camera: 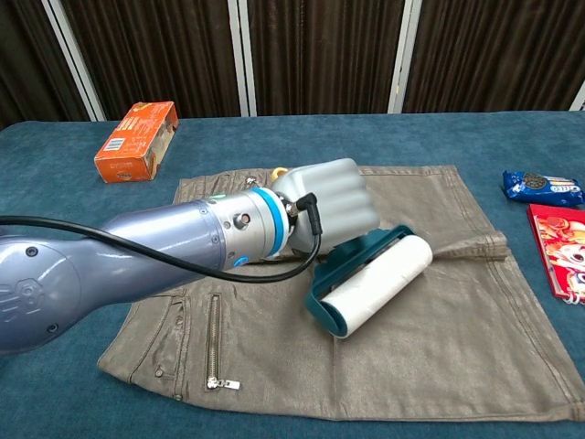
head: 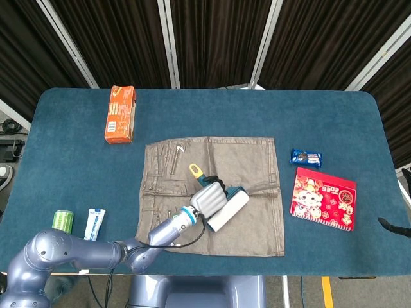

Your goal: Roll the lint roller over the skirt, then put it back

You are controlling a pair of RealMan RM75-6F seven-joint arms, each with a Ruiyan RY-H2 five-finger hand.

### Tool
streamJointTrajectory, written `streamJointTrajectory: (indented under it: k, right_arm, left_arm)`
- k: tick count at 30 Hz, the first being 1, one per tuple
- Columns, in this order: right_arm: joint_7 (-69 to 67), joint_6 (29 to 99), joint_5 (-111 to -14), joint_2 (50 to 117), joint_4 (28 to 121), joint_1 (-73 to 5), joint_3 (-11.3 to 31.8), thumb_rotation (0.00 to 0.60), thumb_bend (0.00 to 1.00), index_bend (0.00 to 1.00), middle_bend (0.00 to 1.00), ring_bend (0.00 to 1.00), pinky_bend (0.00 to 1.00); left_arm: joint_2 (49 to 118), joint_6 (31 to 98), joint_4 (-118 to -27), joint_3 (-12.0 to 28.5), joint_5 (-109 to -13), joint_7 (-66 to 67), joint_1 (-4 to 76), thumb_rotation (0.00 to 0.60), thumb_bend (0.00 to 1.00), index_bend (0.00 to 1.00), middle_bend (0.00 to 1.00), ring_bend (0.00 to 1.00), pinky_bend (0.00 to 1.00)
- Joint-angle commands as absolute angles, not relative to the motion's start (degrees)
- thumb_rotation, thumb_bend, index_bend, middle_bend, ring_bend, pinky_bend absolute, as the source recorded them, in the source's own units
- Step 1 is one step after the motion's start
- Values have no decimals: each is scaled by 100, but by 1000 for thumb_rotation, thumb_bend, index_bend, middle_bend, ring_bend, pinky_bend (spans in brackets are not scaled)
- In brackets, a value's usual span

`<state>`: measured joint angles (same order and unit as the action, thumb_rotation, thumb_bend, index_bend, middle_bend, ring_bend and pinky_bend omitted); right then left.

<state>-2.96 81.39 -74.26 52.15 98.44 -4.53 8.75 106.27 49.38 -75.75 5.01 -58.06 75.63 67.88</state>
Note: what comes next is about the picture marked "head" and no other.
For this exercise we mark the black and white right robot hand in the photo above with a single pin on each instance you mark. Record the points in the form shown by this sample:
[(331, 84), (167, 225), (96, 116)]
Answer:
[(398, 228)]

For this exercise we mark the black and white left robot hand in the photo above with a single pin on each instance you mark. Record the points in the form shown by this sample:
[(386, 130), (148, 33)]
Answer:
[(208, 200)]

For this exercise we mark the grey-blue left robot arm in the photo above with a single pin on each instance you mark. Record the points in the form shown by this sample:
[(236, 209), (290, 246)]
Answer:
[(64, 253)]

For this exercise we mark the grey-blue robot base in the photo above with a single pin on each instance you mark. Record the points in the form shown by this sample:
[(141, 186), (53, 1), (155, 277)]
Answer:
[(205, 292)]

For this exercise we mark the brown leather skirt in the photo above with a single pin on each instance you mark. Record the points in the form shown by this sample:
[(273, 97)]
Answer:
[(244, 167)]

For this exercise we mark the red spiral desk calendar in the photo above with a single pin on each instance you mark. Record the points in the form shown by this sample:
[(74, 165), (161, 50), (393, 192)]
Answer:
[(324, 199)]

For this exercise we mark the dark teal table cloth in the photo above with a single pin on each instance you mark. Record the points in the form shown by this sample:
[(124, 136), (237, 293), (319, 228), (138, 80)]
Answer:
[(224, 112)]

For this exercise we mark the yellow floor tape strip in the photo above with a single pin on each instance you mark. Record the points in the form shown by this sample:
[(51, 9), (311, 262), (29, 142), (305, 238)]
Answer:
[(327, 292)]

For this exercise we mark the blue cookie packet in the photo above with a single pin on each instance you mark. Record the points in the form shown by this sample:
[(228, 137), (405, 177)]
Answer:
[(306, 158)]

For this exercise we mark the white and blue toothpaste tube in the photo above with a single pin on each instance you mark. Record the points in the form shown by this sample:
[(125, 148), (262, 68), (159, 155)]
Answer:
[(94, 224)]

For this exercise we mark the white table leg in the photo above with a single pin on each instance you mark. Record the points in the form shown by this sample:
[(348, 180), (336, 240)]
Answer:
[(285, 292)]

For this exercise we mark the orange cardboard box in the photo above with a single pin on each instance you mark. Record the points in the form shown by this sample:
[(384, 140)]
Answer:
[(120, 115)]

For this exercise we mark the dark brown pleated curtain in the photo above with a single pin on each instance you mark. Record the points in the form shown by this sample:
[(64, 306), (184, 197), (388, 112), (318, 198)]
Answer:
[(122, 38), (22, 48), (327, 41), (396, 106), (218, 38)]

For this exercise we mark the green drink can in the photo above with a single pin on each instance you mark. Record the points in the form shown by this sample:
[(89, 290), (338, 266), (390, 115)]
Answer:
[(63, 219)]

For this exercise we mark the black floor equipment box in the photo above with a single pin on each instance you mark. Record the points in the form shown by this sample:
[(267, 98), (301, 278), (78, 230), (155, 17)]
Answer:
[(9, 149)]

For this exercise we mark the white partition frame post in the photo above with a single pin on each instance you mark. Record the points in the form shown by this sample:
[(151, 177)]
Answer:
[(170, 45), (380, 57), (69, 45), (265, 45), (13, 114)]

